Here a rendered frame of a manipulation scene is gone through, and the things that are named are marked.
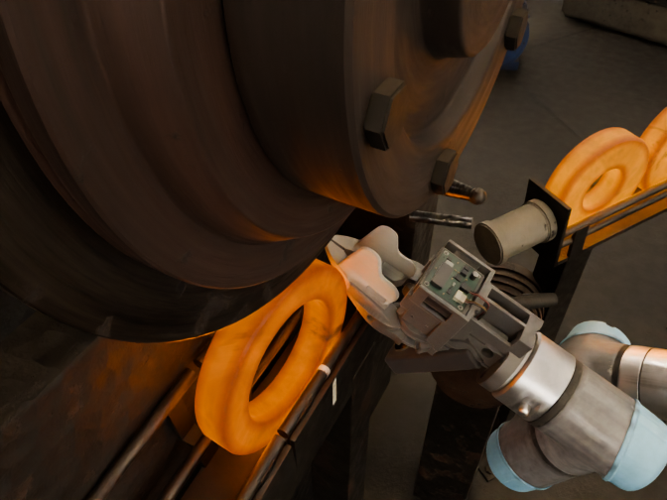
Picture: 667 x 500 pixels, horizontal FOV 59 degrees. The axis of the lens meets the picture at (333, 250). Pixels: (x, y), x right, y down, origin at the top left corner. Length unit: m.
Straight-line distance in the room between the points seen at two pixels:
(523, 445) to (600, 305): 1.11
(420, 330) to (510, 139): 1.75
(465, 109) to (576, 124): 2.09
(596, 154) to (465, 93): 0.45
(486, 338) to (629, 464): 0.16
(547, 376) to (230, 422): 0.28
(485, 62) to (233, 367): 0.28
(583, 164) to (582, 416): 0.34
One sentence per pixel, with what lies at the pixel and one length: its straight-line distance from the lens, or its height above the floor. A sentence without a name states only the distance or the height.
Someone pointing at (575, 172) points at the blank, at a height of 0.75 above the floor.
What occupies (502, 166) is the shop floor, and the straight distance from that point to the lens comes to 2.13.
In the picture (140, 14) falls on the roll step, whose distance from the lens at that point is 0.19.
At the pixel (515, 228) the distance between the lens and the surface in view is 0.79.
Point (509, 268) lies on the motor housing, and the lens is 0.96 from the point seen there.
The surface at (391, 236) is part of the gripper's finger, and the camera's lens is 0.57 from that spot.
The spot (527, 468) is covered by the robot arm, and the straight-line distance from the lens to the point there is 0.67.
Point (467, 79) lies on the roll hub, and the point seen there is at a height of 1.02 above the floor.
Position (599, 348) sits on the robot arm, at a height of 0.65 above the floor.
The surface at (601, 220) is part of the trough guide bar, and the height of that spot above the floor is 0.66.
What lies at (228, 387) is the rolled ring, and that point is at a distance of 0.47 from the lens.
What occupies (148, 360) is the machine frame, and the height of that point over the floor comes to 0.81.
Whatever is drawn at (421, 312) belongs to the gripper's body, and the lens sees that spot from 0.55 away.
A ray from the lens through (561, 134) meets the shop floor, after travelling 2.36.
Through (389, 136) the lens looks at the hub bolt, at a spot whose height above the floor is 1.07.
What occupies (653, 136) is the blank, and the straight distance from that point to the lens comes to 0.91.
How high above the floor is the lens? 1.19
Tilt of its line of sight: 44 degrees down
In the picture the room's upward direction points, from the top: straight up
